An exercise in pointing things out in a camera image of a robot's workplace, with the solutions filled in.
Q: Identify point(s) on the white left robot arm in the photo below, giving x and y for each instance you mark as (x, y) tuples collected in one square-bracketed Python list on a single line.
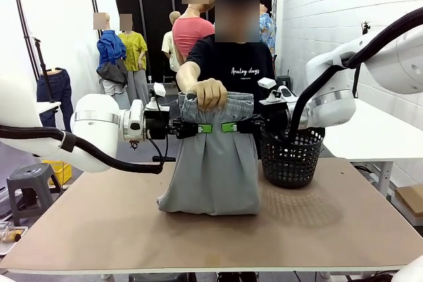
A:
[(96, 130)]

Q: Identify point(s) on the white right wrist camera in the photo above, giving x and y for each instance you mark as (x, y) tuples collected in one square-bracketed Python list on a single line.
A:
[(274, 88)]

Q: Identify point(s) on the person in black t-shirt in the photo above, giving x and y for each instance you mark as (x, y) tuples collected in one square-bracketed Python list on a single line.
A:
[(238, 64)]

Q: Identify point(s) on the dark grey perforated laundry basket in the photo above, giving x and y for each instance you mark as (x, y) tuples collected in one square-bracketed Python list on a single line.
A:
[(291, 160)]

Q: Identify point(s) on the yellow plastic crate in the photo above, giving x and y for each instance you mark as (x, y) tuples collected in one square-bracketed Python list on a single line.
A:
[(62, 171)]

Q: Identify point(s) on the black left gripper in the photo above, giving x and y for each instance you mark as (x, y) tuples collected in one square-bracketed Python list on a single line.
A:
[(157, 125)]

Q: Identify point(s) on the white side table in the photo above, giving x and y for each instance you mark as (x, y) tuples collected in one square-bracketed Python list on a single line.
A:
[(370, 136)]

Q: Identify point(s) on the grey training pants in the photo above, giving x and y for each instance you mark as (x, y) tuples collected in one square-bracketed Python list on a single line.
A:
[(215, 169)]

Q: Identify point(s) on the white backdrop screen black frame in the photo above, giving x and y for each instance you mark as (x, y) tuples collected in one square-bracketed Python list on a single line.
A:
[(59, 14)]

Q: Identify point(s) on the white tray with small items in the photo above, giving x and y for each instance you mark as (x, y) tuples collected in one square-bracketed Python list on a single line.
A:
[(11, 237)]

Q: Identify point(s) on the mannequin in pink top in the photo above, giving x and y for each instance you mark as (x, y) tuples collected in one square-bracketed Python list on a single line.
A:
[(191, 37)]

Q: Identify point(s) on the person's right hand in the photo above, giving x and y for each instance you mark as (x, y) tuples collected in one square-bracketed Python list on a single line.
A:
[(209, 93)]

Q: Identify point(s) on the brown cardboard box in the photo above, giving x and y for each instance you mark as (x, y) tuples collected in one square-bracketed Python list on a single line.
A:
[(411, 197)]

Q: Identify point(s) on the black tripod stand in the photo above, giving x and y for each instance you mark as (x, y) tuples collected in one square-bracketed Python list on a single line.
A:
[(43, 67)]

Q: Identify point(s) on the small black camera on mount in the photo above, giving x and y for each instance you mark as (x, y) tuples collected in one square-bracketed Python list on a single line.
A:
[(365, 27)]

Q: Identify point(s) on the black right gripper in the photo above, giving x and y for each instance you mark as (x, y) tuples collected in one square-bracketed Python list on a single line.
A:
[(277, 117)]

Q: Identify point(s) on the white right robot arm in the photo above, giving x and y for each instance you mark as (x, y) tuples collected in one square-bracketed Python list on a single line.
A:
[(333, 97)]

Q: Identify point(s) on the black curtain backdrop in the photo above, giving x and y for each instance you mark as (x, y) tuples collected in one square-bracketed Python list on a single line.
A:
[(148, 31)]

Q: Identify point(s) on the mannequin in yellow shirt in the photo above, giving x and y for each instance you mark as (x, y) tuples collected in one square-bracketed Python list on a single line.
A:
[(133, 51)]

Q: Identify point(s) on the mannequin legs in dark jeans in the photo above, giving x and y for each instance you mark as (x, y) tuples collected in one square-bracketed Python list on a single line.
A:
[(57, 90)]

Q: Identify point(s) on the mannequin in floral shirt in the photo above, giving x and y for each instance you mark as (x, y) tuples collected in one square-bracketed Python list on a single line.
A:
[(267, 31)]

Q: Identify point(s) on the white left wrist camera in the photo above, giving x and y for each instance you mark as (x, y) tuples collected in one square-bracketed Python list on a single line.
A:
[(158, 92)]

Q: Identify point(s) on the grey plastic stool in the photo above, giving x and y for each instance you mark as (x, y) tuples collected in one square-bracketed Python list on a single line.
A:
[(29, 183)]

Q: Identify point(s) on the person's right forearm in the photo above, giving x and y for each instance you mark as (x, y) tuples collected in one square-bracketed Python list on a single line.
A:
[(188, 75)]

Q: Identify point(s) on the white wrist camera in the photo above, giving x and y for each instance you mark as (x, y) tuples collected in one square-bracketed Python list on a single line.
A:
[(274, 88), (158, 92)]

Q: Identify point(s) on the mannequin in blue shirt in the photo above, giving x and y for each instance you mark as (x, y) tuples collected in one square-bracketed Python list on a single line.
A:
[(110, 54)]

